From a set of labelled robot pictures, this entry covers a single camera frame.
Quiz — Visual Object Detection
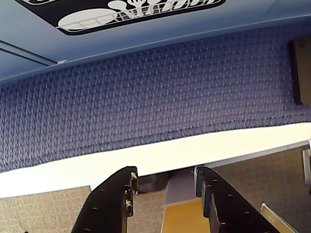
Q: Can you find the silver metal bar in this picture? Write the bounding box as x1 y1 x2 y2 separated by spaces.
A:
259 201 300 233

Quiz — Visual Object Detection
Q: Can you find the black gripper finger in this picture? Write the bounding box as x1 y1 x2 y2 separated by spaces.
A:
194 166 284 233
70 166 139 233

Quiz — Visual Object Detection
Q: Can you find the dark brown board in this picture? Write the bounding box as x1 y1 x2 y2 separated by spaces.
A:
288 37 311 106

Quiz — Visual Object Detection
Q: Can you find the black dishwasher sticker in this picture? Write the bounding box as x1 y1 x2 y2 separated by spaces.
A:
21 0 227 36

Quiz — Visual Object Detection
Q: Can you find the light blue toy kitchen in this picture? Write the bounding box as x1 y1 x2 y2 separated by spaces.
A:
0 0 311 82

